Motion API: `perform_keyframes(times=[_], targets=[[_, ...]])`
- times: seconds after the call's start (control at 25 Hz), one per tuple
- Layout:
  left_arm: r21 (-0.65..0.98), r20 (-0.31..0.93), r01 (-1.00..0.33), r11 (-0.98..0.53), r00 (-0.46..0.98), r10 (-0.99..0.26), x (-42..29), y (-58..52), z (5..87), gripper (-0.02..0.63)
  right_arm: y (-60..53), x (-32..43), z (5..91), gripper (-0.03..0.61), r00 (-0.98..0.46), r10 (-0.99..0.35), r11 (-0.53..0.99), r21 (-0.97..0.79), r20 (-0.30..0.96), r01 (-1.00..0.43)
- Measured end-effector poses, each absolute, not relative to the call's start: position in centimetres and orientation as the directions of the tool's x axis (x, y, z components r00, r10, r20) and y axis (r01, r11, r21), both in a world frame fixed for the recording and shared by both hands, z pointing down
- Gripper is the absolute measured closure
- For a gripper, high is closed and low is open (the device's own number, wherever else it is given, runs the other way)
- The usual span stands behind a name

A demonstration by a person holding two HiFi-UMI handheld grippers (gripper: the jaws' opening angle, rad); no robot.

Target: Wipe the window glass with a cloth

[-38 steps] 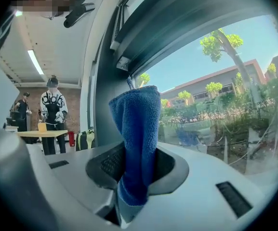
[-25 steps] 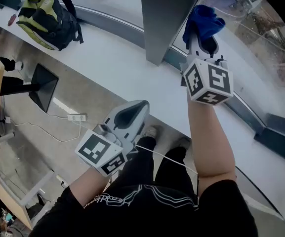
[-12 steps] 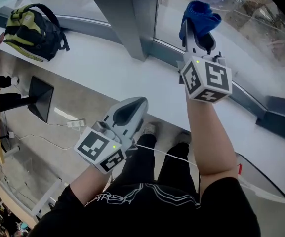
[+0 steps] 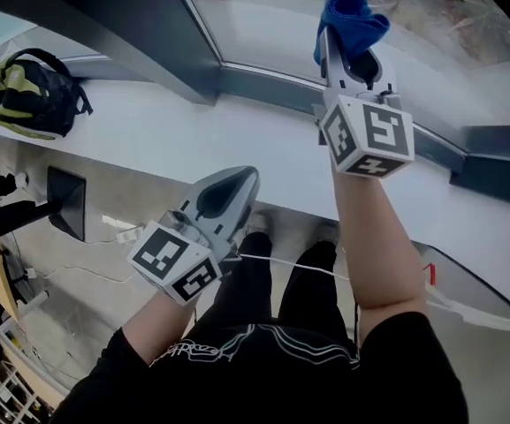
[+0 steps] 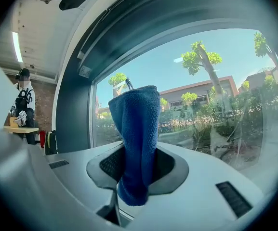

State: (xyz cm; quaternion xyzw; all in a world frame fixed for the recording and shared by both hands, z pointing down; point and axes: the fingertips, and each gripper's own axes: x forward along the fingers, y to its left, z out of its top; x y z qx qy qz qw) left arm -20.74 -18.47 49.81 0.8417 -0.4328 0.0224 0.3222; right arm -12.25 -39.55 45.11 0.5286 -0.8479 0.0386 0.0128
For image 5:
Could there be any dark window frame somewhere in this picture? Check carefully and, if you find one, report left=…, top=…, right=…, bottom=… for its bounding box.
left=55, top=0, right=278, bottom=154

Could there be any small wooden block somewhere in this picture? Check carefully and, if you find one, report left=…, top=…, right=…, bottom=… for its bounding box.
left=8, top=116, right=19, bottom=128

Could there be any ceiling light strip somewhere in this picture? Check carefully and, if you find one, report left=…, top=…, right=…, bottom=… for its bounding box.
left=12, top=32, right=24, bottom=63

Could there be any metal window bracket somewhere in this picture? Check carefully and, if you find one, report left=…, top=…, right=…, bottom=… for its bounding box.
left=79, top=65, right=93, bottom=78

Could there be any clear window glass pane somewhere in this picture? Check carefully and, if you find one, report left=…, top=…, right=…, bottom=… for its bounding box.
left=92, top=27, right=278, bottom=178

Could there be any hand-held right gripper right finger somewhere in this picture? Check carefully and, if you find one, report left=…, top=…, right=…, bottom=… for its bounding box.
left=119, top=141, right=266, bottom=227

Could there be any leafy tree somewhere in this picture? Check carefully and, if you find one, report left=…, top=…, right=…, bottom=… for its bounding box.
left=181, top=40, right=226, bottom=98

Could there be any brick building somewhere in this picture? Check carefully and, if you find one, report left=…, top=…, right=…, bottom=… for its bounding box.
left=159, top=75, right=240, bottom=111

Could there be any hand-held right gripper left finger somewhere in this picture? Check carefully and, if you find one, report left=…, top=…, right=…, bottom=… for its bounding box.
left=44, top=142, right=125, bottom=213

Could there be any green black backpack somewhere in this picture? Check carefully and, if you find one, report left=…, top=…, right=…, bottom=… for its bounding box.
left=44, top=130, right=58, bottom=155

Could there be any blue cloth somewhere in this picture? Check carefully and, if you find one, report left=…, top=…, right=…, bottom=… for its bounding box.
left=107, top=77, right=161, bottom=206

